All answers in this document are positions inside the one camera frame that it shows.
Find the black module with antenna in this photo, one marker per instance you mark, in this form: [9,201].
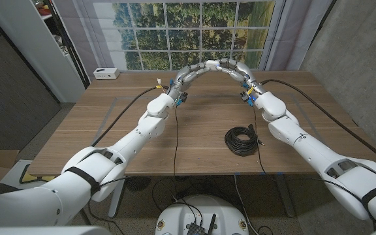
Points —
[196,228]

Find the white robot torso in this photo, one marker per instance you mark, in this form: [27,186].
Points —
[181,212]

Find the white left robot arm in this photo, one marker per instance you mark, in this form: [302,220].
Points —
[126,143]

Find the white power strip box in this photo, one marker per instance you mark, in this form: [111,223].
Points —
[106,73]

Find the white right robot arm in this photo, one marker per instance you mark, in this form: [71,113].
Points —
[305,143]

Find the white shelf cabinet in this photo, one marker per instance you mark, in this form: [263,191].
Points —
[41,49]

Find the grey table leg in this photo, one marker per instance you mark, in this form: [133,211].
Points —
[286,199]

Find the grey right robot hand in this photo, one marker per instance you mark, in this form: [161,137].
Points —
[243,73]

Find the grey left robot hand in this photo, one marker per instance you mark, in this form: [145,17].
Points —
[184,76]

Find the printed window backdrop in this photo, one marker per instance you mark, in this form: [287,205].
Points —
[184,32]

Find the white table leg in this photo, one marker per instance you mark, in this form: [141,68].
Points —
[116,199]

